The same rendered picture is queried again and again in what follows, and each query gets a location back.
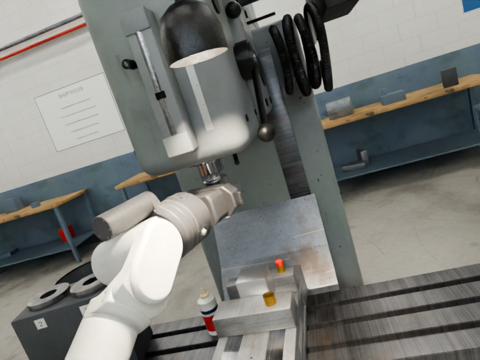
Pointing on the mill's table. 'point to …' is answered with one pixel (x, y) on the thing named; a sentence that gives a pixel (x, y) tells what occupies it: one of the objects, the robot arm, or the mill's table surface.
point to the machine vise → (289, 351)
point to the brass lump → (269, 298)
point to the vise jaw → (255, 315)
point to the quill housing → (248, 113)
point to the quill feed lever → (246, 53)
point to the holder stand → (63, 320)
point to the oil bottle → (208, 310)
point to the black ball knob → (233, 10)
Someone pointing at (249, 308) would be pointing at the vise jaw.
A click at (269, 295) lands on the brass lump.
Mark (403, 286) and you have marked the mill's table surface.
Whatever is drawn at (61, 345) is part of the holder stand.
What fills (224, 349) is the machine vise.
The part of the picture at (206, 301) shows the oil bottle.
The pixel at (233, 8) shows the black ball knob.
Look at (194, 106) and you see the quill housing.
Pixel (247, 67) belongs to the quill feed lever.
